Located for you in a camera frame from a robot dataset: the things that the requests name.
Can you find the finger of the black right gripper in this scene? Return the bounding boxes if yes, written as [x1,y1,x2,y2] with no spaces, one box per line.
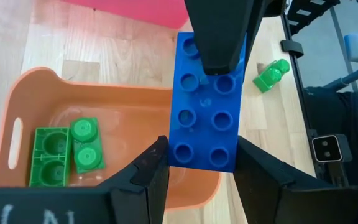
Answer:
[246,0,269,60]
[183,0,254,75]

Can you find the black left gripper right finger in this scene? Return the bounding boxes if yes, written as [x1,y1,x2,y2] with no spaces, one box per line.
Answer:
[233,136,354,224]

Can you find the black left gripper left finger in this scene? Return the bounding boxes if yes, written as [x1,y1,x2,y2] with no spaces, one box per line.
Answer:
[99,136,170,224]

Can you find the green toy building block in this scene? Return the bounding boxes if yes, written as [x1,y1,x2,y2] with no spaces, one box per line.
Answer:
[29,126,72,188]
[252,58,291,94]
[69,116,106,174]

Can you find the blue toy building block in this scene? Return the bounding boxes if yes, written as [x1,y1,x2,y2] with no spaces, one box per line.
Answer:
[167,30,248,174]

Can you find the orange plastic bin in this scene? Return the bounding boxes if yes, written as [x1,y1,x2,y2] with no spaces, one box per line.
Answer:
[0,66,223,213]

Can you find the pink plastic bin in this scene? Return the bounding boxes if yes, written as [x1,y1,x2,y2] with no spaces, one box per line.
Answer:
[59,0,190,30]

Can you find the black aluminium table frame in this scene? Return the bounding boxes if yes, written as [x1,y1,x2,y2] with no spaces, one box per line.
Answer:
[279,0,352,189]

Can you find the small white-rimmed camera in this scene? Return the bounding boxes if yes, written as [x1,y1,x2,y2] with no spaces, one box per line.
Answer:
[311,134,345,163]

